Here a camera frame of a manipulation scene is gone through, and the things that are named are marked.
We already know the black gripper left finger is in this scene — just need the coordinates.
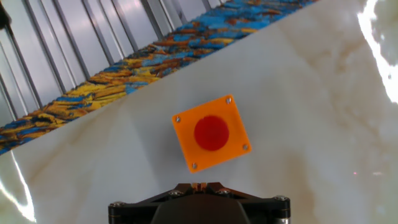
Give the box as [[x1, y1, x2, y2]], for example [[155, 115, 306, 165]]
[[108, 182, 200, 224]]

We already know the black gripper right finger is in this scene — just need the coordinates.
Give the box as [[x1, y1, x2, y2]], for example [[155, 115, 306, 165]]
[[198, 182, 292, 224]]

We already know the orange box red mushroom button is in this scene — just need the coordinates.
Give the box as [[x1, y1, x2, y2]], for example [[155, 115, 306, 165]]
[[171, 94, 252, 174]]

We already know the glossy marble pattern sheet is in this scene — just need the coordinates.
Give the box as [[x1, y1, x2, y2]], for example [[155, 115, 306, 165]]
[[0, 0, 398, 224]]

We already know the blue starry painting cloth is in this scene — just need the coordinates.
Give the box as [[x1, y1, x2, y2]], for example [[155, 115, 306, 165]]
[[0, 0, 318, 156]]

